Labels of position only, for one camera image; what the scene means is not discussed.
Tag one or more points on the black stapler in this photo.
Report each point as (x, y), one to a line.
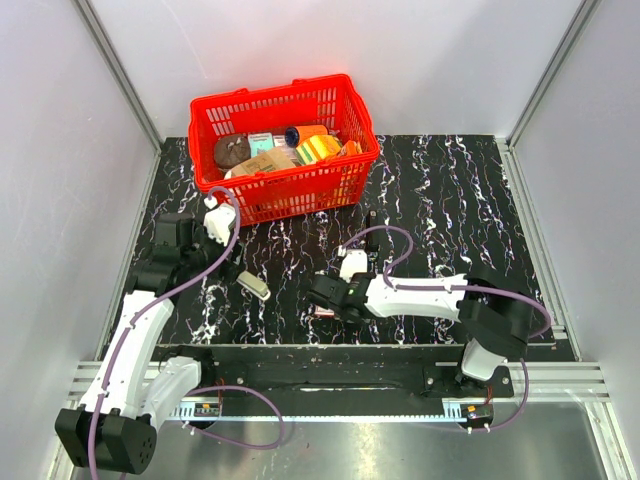
(372, 243)

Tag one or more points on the brown cardboard box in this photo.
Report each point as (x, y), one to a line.
(272, 160)

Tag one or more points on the orange snack packet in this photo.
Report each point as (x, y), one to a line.
(350, 148)

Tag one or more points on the teal white small box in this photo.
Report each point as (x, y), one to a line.
(260, 143)

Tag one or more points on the aluminium frame rail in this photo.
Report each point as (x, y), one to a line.
(392, 403)

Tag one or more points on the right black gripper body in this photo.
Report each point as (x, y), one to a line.
(339, 310)

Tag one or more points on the beige and white stapler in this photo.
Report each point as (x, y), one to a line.
(254, 285)

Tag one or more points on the brown round bun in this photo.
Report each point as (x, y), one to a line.
(231, 150)

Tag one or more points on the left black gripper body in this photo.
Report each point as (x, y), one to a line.
(226, 269)

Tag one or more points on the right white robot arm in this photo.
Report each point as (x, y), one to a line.
(497, 321)

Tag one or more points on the orange tube blue cap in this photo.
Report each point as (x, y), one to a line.
(294, 135)

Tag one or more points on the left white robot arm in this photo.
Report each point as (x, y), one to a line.
(117, 421)

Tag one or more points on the red plastic shopping basket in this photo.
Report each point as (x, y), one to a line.
(333, 183)

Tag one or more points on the yellow green sponge pack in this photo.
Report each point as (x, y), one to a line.
(318, 148)

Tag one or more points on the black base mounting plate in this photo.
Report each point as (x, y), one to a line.
(319, 365)

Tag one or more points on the red white staple box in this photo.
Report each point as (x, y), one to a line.
(323, 312)

